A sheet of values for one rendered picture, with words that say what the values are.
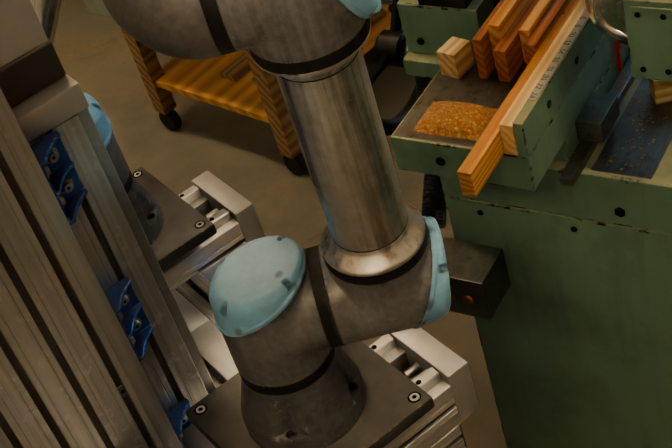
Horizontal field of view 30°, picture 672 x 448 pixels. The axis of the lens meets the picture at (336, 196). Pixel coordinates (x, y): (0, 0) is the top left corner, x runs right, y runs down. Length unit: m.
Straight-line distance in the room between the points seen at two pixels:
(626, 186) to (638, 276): 0.17
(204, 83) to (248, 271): 2.01
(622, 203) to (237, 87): 1.70
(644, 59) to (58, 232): 0.75
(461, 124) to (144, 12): 0.70
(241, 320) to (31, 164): 0.28
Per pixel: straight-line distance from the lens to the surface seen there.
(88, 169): 1.44
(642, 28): 1.61
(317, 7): 1.09
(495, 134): 1.64
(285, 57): 1.12
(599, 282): 1.92
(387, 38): 2.07
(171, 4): 1.09
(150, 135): 3.57
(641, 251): 1.84
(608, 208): 1.80
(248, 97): 3.24
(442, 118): 1.73
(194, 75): 3.41
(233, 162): 3.35
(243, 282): 1.37
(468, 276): 1.91
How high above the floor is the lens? 1.94
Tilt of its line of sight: 38 degrees down
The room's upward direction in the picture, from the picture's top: 18 degrees counter-clockwise
